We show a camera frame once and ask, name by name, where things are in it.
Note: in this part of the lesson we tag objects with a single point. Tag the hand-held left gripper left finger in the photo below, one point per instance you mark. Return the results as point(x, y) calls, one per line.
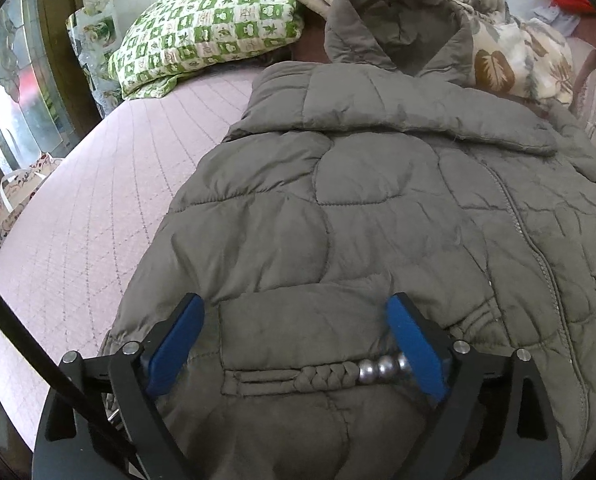
point(173, 347)

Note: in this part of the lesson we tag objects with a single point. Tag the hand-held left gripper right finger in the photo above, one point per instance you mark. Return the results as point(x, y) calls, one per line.
point(415, 347)

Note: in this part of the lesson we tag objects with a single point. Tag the olive quilted hooded jacket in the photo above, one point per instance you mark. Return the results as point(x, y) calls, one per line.
point(378, 240)

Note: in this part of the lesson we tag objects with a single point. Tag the pink quilted bed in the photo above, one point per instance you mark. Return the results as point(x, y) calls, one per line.
point(97, 200)

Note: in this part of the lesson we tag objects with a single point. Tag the floral paper bag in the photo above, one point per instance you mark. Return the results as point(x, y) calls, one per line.
point(12, 200)

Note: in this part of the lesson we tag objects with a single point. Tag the green checkered pillow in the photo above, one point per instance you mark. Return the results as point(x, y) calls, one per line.
point(205, 35)

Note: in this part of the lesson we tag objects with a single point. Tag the leaf print blanket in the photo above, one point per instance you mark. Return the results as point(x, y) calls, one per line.
point(488, 35)

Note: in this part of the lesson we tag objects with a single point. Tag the light blue cloth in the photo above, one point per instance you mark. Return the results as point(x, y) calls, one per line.
point(558, 19)

